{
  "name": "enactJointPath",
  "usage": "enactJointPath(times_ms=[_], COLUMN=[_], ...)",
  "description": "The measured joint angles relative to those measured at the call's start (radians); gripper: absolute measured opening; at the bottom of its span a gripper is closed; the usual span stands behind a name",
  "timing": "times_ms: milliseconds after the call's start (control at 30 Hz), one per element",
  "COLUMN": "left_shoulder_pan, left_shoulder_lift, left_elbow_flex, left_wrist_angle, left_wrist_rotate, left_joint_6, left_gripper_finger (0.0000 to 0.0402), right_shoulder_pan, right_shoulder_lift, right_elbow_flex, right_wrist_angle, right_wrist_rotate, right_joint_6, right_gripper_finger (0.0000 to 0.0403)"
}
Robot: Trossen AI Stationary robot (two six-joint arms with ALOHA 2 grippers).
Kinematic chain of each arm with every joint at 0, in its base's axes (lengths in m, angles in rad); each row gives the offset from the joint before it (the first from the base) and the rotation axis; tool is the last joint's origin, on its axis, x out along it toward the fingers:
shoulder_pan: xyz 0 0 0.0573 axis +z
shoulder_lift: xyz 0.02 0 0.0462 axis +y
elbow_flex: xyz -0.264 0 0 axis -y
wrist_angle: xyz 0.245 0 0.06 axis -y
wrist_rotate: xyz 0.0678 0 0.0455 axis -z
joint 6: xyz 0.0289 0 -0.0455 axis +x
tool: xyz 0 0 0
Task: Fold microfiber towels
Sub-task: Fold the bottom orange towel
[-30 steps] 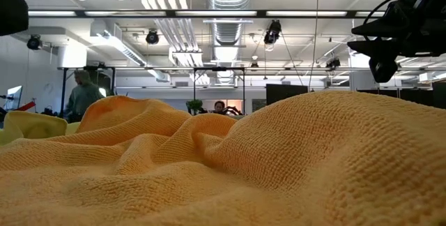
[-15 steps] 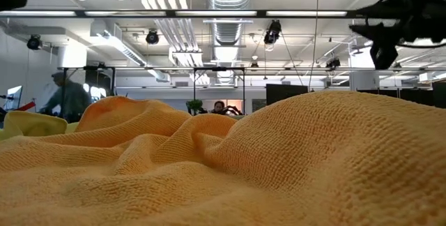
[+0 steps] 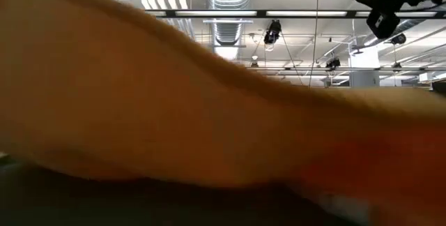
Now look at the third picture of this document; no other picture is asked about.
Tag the black ceiling light rail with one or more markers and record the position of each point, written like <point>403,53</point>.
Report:
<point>261,13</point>

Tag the grey diagonal ceiling duct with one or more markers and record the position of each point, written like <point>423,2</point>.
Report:
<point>407,25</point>

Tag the black ceiling spotlight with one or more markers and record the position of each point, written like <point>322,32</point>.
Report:
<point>272,30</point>
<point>398,39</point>
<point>333,63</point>

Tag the white room pillar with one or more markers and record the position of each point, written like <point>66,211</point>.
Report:
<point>364,69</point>

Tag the orange microfiber towel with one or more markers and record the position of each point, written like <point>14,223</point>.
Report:
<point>139,97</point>

